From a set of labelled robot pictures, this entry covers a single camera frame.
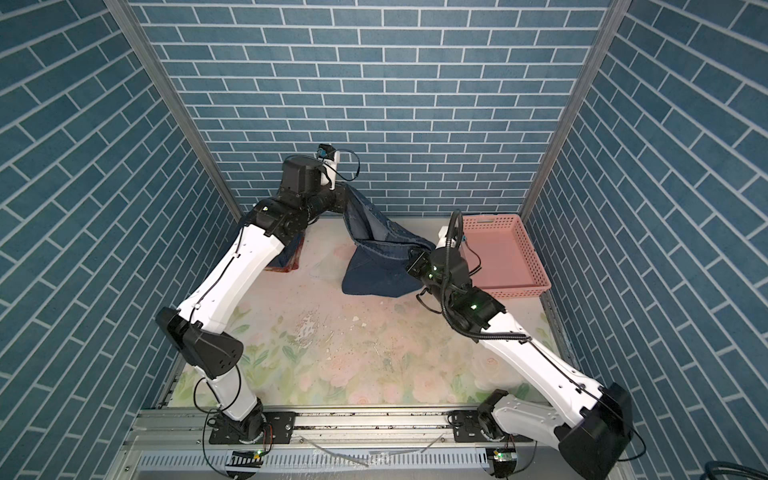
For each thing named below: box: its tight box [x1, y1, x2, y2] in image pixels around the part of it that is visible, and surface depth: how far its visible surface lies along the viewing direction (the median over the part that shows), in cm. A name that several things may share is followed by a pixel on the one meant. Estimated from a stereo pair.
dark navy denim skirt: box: [341, 184, 436, 297], surface depth 80 cm
